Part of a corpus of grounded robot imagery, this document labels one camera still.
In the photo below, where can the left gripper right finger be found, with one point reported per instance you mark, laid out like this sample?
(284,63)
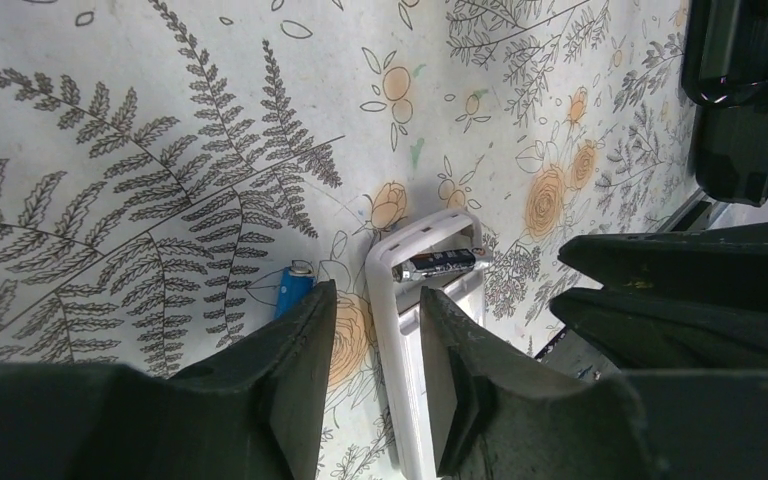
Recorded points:
(496,413)

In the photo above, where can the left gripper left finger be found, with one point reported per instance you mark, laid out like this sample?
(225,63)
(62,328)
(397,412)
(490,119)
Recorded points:
(251,411)

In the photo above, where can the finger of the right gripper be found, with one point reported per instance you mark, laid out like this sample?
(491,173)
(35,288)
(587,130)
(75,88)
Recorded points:
(728,263)
(639,332)

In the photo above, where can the black poker chip case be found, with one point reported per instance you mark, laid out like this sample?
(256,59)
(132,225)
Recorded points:
(725,73)

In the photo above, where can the floral patterned table mat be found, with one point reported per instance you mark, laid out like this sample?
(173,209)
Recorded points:
(161,162)

